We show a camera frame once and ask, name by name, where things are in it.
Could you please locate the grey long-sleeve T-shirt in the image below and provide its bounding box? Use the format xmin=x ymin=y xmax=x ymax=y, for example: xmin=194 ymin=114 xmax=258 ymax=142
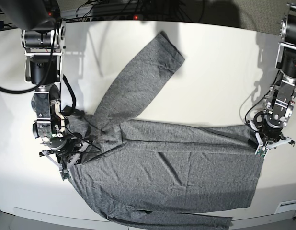
xmin=70 ymin=33 xmax=263 ymax=230

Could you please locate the black power strip with LED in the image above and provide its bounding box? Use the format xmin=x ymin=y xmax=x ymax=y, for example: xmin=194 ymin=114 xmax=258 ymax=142
xmin=79 ymin=9 xmax=175 ymax=22

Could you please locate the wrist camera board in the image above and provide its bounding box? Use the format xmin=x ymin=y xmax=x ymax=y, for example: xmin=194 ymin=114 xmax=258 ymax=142
xmin=60 ymin=171 xmax=73 ymax=180
xmin=255 ymin=145 xmax=268 ymax=158

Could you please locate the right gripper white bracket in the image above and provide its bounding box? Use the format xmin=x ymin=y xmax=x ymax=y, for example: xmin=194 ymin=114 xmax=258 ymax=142
xmin=39 ymin=133 xmax=91 ymax=179

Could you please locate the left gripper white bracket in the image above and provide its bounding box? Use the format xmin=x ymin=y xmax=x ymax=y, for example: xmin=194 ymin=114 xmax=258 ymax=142
xmin=248 ymin=112 xmax=295 ymax=155

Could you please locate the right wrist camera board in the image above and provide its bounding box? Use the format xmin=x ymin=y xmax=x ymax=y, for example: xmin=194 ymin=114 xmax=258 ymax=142
xmin=60 ymin=171 xmax=73 ymax=180

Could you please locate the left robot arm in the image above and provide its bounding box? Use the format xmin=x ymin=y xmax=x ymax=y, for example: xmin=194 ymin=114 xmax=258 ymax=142
xmin=245 ymin=3 xmax=296 ymax=158

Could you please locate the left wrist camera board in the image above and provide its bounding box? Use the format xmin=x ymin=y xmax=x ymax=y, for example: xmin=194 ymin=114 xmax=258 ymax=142
xmin=255 ymin=145 xmax=268 ymax=158

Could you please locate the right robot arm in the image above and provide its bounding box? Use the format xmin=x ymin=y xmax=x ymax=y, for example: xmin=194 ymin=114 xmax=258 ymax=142
xmin=0 ymin=0 xmax=88 ymax=180

